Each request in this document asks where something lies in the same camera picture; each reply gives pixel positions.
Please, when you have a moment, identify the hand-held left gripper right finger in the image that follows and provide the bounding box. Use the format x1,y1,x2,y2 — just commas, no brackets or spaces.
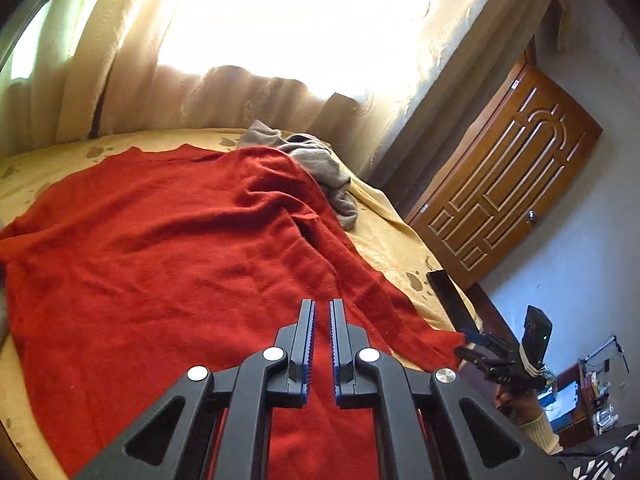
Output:
329,299,566,480

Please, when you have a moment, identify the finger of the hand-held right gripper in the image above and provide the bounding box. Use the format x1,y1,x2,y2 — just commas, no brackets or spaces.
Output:
452,344,497,370
461,326,502,350

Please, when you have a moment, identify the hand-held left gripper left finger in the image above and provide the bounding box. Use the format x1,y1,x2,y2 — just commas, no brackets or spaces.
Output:
75,299,317,480

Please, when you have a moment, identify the red knit sweater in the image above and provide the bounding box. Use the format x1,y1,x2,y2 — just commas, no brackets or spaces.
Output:
0,144,468,480

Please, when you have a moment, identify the taupe knit sweater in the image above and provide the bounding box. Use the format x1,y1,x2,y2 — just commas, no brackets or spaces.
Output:
237,120,360,232

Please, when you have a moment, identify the person's right forearm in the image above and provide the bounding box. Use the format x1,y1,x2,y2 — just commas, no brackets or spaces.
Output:
516,406,562,457

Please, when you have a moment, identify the person's right hand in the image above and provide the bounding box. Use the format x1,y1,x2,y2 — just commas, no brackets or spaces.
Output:
492,388,546,427

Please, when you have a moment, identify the cluttered wooden desk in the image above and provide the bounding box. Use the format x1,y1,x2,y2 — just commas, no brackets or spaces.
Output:
550,332,632,443

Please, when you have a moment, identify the yellow paw print blanket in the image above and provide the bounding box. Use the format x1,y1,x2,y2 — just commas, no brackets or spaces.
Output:
0,127,481,480

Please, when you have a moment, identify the black patterned clothing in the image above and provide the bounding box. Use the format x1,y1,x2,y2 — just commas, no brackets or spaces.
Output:
552,425,640,480

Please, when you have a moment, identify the carved wooden door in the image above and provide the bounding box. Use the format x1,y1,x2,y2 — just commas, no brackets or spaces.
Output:
405,52,604,291

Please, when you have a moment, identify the dark grey curtain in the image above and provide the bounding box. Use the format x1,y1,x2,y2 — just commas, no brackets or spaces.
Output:
362,0,558,211

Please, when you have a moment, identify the cream patterned curtain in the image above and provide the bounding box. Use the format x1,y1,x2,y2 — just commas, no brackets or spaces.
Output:
0,0,108,153
90,0,576,181

